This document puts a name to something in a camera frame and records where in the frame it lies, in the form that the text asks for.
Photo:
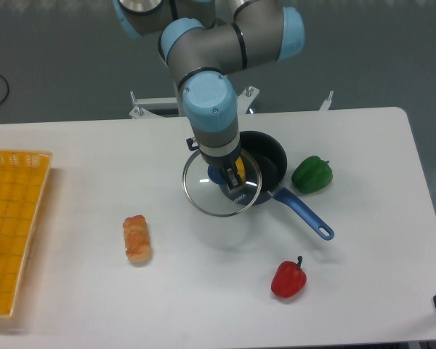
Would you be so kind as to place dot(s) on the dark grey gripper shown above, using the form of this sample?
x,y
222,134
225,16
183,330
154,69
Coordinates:
x,y
222,159

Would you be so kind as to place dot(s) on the glass pot lid blue knob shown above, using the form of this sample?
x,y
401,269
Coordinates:
x,y
206,187

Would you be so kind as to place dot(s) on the dark blue saucepan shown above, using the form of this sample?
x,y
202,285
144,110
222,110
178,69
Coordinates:
x,y
272,161

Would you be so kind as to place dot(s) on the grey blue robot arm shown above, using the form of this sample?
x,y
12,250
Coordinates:
x,y
201,53

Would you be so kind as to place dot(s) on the yellow bell pepper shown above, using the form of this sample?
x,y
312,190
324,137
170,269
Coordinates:
x,y
241,169

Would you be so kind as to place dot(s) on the green bell pepper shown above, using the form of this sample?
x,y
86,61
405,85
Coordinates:
x,y
313,174

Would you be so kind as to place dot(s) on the orange bread pastry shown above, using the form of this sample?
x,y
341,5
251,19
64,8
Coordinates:
x,y
137,239

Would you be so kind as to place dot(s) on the red bell pepper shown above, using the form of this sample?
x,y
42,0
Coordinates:
x,y
289,279

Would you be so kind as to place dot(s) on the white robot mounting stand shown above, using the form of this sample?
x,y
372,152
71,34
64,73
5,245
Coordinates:
x,y
149,108

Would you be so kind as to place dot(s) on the yellow woven basket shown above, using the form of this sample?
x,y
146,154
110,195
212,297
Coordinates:
x,y
23,177

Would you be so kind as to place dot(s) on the white table clamp bracket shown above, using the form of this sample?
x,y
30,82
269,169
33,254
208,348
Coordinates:
x,y
326,104

